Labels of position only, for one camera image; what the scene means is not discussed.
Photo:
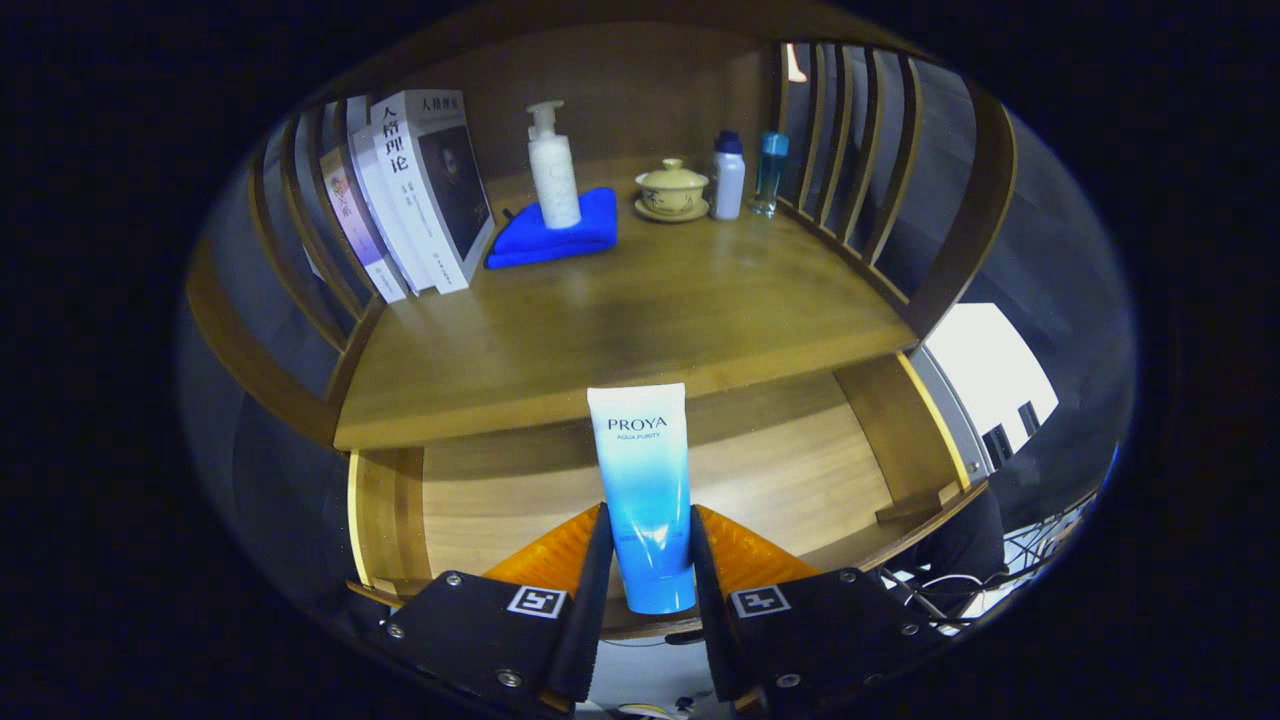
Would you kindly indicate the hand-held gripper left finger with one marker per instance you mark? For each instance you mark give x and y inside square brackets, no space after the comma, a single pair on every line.
[590,620]

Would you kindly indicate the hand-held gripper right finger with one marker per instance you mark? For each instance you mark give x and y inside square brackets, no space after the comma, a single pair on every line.
[712,620]

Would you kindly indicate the blue cosmetic tube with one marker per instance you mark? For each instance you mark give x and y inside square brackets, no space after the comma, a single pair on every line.
[645,480]

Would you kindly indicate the wooden drawer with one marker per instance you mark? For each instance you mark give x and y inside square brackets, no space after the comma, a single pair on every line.
[780,470]

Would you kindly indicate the wooden countertop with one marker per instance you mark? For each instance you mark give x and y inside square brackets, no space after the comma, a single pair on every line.
[650,310]

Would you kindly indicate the white and grey office cabinet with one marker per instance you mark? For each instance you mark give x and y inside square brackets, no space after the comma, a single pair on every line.
[985,360]

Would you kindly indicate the wooden cabinet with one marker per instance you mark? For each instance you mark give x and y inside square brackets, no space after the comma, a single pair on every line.
[640,90]

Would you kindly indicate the black chair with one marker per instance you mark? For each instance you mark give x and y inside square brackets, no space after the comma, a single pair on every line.
[965,550]

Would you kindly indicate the blue folded cloth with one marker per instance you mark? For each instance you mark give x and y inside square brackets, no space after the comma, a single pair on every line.
[545,240]

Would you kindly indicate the yellow saucer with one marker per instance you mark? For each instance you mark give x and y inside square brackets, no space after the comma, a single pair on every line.
[672,214]

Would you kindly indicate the yellow lidded tea cup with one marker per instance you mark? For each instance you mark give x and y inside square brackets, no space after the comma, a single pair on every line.
[672,188]

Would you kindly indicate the white bottle with blue cap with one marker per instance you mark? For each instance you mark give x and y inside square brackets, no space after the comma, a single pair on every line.
[728,180]

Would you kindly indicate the white pump bottle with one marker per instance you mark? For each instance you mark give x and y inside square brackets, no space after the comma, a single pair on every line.
[555,180]

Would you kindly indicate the clear blue bottle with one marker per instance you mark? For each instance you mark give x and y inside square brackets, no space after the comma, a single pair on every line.
[769,175]

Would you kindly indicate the thin white book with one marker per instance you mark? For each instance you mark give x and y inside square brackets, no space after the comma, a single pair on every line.
[385,215]

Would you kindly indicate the purple book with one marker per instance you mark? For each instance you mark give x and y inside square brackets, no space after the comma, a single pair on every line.
[355,220]

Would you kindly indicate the large white book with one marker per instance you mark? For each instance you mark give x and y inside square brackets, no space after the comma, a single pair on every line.
[420,180]

